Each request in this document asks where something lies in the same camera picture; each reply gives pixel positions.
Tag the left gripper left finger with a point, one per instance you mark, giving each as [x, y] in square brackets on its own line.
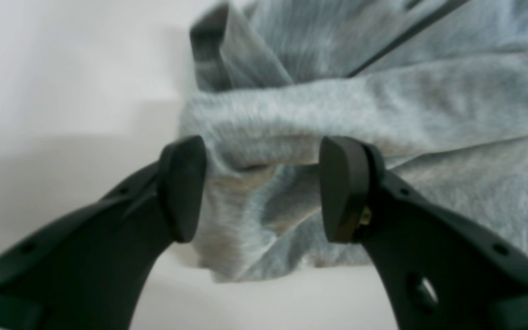
[86, 270]

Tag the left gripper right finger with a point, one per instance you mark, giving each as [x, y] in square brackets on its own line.
[440, 270]

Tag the grey t-shirt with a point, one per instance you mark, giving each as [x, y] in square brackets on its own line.
[439, 86]

